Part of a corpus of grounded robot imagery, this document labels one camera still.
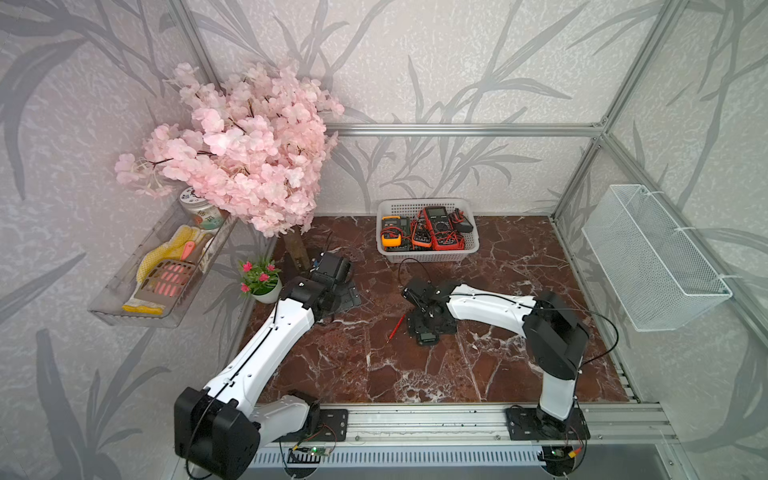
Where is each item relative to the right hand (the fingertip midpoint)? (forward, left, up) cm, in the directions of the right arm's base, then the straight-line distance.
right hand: (421, 328), depth 88 cm
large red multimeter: (+28, -9, +9) cm, 31 cm away
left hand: (+3, +22, +13) cm, 26 cm away
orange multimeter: (+32, -1, +6) cm, 33 cm away
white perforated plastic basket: (+40, +3, +12) cm, 42 cm away
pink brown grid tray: (-4, +54, +34) cm, 64 cm away
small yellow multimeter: (+29, +9, +11) cm, 32 cm away
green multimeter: (+29, +4, +7) cm, 31 cm away
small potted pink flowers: (+11, +47, +12) cm, 50 cm away
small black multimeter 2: (-4, -1, +2) cm, 4 cm away
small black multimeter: (+32, -15, +10) cm, 37 cm away
